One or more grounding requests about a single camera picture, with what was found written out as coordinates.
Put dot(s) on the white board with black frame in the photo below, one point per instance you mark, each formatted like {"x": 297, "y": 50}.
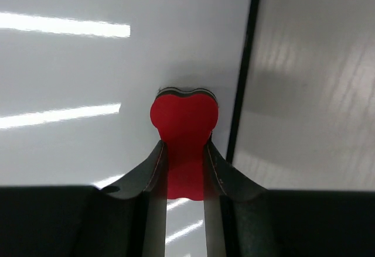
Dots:
{"x": 78, "y": 78}

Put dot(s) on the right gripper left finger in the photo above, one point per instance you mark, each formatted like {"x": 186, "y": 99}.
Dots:
{"x": 125, "y": 218}

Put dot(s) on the red whiteboard eraser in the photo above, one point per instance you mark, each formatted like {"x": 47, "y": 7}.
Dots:
{"x": 185, "y": 120}

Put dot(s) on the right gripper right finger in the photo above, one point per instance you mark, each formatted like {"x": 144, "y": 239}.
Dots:
{"x": 243, "y": 218}

